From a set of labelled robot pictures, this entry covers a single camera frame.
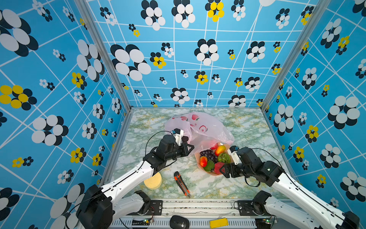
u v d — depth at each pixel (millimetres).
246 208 735
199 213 727
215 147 884
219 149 891
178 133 707
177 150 664
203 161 836
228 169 666
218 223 696
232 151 693
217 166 801
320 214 411
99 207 386
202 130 920
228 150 721
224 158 840
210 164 830
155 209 736
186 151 666
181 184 806
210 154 887
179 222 680
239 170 635
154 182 793
